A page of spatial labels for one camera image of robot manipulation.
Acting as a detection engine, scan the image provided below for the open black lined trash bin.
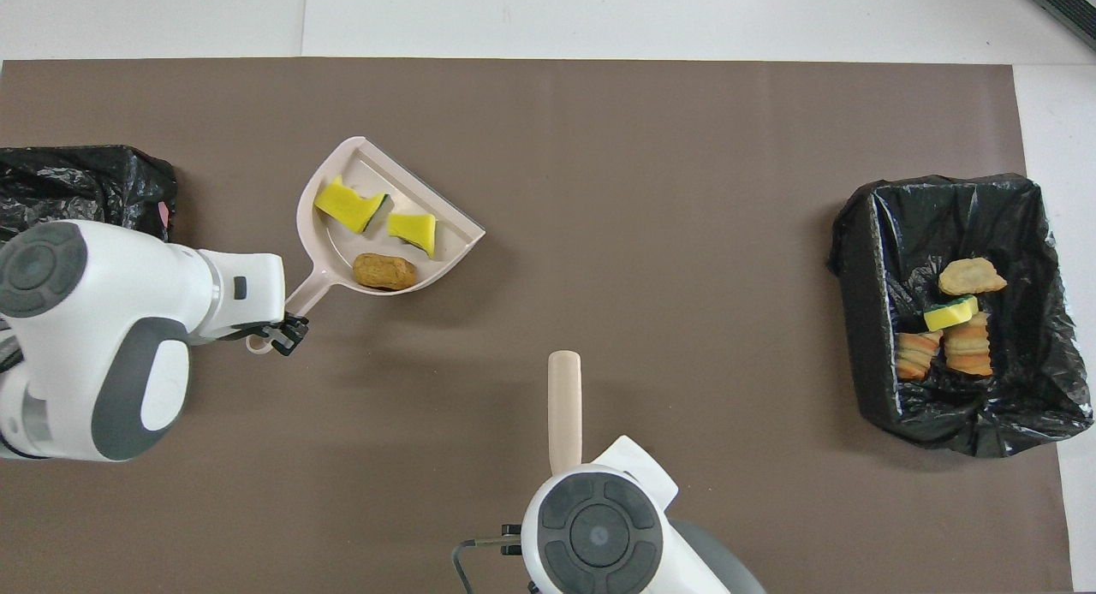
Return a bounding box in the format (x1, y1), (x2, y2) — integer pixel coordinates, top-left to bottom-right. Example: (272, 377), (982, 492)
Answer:
(826, 174), (1096, 458)

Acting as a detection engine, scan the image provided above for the beige plastic dustpan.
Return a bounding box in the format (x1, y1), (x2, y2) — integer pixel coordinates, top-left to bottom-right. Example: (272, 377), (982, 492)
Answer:
(245, 136), (487, 354)

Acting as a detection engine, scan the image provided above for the yellow sponge with green backing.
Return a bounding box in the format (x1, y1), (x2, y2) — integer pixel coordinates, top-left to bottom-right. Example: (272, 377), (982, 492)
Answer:
(922, 294), (980, 333)

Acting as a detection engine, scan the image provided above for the black bag covered bin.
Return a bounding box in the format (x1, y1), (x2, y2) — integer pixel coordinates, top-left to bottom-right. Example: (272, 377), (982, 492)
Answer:
(0, 145), (179, 244)

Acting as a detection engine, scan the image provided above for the brown table mat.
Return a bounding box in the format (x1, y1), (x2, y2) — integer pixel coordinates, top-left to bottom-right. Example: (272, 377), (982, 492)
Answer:
(0, 57), (1075, 594)

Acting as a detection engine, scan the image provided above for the small yellow sponge piece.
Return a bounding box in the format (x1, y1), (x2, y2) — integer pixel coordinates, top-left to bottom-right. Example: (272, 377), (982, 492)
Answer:
(387, 212), (438, 258)

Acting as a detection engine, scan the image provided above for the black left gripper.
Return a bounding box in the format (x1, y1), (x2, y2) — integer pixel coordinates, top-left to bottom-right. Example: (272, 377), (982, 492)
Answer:
(218, 314), (310, 358)

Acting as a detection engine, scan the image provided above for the brown fried nugget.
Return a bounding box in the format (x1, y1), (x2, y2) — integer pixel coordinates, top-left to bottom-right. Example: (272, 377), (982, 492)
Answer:
(353, 252), (419, 291)

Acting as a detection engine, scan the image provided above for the notched yellow sponge piece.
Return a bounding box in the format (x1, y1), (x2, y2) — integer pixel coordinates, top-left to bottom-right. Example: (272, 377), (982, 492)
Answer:
(313, 175), (393, 235)

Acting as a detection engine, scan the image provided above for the beige hand brush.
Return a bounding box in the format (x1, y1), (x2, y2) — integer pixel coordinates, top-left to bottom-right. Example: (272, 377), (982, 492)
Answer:
(547, 350), (584, 477)

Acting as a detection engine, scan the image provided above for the beige fried food piece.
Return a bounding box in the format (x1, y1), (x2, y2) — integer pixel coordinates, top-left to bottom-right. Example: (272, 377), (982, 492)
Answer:
(942, 312), (994, 377)
(938, 258), (1009, 298)
(895, 330), (943, 382)

